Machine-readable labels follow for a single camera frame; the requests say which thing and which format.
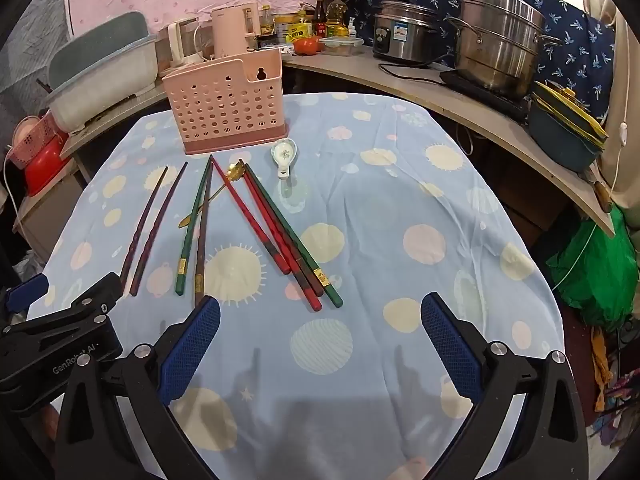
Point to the green plastic bag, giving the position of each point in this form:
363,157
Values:
595,270

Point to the red plastic basin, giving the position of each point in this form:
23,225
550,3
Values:
42,170

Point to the green chopstick with gold band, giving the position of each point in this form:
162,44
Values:
186,255

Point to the red chopstick with dark end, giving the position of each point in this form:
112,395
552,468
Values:
306,290
247,211

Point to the pink electric kettle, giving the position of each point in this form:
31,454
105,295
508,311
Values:
232,30

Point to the brown chopstick with gold band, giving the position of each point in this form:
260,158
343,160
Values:
314,282
202,250

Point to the white glass electric kettle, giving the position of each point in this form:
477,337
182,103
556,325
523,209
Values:
177,42

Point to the black induction cooker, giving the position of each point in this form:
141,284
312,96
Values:
480,92

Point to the white and teal plastic basin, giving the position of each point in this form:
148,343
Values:
100,85

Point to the blue printed tablecloth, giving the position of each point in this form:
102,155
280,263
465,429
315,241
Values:
400,200

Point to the white ceramic soup spoon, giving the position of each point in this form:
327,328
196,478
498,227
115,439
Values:
284,152

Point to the row of chopsticks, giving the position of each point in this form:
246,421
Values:
280,215

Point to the small pink plastic basket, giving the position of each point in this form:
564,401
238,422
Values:
30,140

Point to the teal pot with yellow lid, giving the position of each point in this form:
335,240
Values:
560,135

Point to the dark sauce bottle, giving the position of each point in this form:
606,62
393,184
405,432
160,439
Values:
320,15

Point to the yellow cooking oil bottle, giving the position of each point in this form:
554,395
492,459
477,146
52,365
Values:
337,17

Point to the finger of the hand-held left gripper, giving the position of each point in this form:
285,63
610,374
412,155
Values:
97,292
27,292

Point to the beige cabinet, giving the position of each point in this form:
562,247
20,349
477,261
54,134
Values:
45,220

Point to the light wooden counter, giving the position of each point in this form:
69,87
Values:
425,92

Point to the pink perforated utensil basket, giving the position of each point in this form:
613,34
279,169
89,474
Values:
225,105

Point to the stainless steel steamer pot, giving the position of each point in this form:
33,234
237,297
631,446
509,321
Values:
500,45

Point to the purple chopstick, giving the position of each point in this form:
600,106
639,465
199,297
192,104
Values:
161,225

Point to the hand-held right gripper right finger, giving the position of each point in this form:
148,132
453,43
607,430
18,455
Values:
450,347

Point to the red tomato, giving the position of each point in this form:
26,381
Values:
306,45

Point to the small white bottle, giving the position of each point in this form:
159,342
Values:
354,30

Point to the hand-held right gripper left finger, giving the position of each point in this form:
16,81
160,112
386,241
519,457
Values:
192,347

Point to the clear food container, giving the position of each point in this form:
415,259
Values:
342,46

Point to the steel rice cooker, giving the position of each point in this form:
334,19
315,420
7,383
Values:
405,35

